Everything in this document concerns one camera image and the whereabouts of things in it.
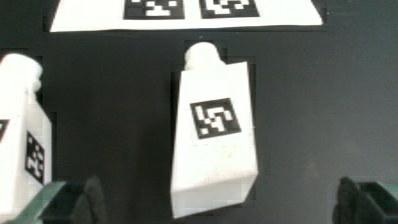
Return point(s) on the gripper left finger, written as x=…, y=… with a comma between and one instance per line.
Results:
x=66, y=204

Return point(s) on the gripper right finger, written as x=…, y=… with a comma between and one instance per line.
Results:
x=366, y=203

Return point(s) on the white marker base plate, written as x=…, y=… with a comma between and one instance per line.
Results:
x=91, y=15

